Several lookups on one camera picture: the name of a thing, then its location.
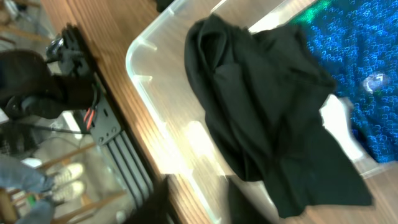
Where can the black garment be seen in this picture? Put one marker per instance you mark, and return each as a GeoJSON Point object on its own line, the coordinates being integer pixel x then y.
{"type": "Point", "coordinates": [262, 95]}

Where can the sparkly blue green fabric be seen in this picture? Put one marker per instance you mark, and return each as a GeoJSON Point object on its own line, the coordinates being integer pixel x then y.
{"type": "Point", "coordinates": [356, 41]}

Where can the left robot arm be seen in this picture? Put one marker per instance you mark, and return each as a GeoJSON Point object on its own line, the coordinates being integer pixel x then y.
{"type": "Point", "coordinates": [28, 88]}

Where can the clear plastic storage container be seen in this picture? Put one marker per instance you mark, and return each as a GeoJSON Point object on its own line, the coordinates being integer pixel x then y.
{"type": "Point", "coordinates": [184, 149]}

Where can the person's white shoes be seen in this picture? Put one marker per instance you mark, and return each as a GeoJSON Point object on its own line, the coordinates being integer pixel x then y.
{"type": "Point", "coordinates": [66, 183]}

